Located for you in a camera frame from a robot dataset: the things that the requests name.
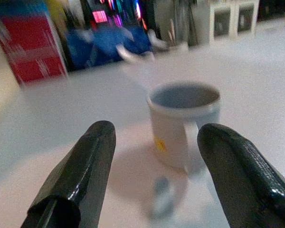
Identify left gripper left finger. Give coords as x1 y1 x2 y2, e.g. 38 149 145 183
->
20 120 117 228

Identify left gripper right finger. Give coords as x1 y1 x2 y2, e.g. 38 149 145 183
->
197 123 285 228

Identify white and blue ceramic mug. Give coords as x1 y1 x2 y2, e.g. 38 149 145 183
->
146 82 222 177

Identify red cardboard box white label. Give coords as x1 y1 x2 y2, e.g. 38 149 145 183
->
0 13 69 86

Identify computer case with coloured lights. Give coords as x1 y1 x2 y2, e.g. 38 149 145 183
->
82 0 149 31

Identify white cabinet with glass doors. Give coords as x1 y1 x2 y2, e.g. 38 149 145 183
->
208 0 261 40

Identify blue bag with white straps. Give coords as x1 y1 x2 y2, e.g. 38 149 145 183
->
65 25 168 70

